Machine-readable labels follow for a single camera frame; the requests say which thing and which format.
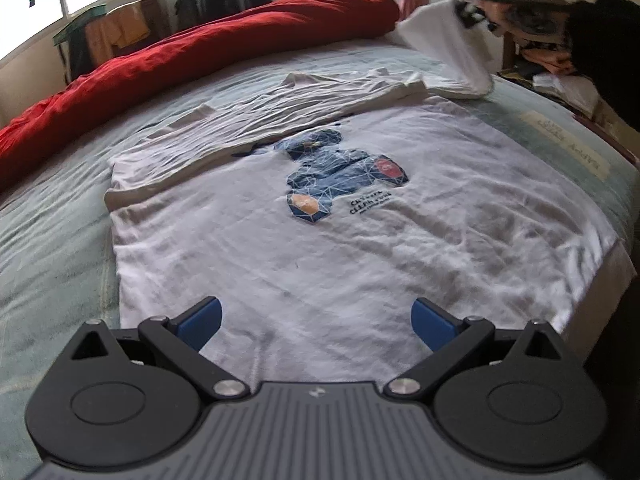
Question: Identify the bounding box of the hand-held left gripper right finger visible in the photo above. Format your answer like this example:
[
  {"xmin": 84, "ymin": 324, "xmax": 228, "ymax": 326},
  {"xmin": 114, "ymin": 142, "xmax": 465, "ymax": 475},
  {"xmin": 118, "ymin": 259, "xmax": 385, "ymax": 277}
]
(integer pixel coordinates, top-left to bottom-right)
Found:
[{"xmin": 386, "ymin": 298, "xmax": 565, "ymax": 402}]

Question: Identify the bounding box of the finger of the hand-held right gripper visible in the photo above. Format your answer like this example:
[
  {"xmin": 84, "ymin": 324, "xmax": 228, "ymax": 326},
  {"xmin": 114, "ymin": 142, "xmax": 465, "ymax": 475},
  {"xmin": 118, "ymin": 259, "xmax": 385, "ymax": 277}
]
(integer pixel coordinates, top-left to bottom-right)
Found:
[{"xmin": 452, "ymin": 0, "xmax": 488, "ymax": 31}]

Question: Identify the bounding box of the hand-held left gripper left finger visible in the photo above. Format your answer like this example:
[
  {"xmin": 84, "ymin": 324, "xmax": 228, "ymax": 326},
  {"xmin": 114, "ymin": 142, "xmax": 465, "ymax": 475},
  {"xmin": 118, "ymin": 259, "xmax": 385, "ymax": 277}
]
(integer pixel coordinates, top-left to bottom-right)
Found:
[{"xmin": 75, "ymin": 296, "xmax": 248, "ymax": 401}]

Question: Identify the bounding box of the white printed t-shirt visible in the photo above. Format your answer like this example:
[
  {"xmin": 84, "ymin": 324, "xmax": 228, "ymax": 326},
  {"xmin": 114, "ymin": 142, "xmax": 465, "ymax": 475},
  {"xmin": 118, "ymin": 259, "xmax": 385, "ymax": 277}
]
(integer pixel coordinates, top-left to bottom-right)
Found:
[{"xmin": 102, "ymin": 0, "xmax": 638, "ymax": 386}]

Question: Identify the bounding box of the pile of clothes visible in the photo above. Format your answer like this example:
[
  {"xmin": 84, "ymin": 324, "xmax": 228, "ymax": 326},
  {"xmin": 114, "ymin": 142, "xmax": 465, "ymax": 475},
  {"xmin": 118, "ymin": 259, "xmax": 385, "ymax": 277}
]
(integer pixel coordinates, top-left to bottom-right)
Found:
[{"xmin": 500, "ymin": 40, "xmax": 621, "ymax": 126}]

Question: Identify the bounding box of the red quilt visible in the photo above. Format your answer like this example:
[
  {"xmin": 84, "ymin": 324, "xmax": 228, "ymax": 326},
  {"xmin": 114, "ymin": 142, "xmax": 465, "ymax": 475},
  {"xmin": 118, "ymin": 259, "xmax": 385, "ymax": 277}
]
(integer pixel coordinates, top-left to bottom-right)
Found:
[{"xmin": 0, "ymin": 0, "xmax": 401, "ymax": 193}]

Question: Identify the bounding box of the olive hanging bag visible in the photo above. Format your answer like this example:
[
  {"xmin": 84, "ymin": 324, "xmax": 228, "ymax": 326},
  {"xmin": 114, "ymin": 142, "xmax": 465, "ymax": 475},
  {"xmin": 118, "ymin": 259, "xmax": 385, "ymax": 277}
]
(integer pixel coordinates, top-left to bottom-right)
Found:
[{"xmin": 174, "ymin": 0, "xmax": 198, "ymax": 33}]

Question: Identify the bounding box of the black hanging bag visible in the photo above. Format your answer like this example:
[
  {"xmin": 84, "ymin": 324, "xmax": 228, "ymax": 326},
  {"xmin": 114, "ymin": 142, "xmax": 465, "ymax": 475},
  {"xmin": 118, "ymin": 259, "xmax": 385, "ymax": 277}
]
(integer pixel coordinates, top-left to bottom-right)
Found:
[{"xmin": 62, "ymin": 35, "xmax": 96, "ymax": 86}]

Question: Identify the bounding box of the green flat box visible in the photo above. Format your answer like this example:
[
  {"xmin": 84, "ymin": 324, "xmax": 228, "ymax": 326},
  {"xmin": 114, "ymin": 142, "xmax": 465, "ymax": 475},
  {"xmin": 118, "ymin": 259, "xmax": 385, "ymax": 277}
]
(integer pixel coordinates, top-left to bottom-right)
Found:
[{"xmin": 52, "ymin": 5, "xmax": 108, "ymax": 43}]

